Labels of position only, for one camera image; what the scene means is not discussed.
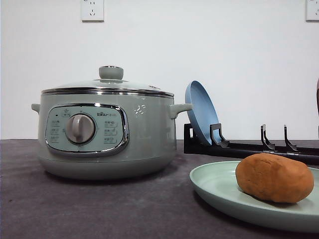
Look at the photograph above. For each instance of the glass steamer lid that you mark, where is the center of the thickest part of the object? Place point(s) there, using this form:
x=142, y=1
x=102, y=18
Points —
x=110, y=81

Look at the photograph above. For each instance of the green plate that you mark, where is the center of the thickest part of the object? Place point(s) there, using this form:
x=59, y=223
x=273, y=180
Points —
x=218, y=183

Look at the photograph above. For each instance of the brown potato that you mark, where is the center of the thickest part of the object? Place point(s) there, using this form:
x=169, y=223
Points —
x=274, y=177

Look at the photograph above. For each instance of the blue plate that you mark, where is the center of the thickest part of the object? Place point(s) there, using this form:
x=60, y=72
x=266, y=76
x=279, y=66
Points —
x=202, y=113

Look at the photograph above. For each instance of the black plate rack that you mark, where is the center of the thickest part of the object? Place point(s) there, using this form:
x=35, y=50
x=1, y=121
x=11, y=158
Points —
x=220, y=146

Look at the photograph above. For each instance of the green electric steamer pot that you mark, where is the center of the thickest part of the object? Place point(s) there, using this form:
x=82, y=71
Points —
x=107, y=134

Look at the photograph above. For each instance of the grey table cloth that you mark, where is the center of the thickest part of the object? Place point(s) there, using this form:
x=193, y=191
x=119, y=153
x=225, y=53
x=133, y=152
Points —
x=37, y=204

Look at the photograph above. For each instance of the white wall socket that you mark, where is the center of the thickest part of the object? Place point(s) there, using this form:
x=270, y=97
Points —
x=92, y=11
x=312, y=11

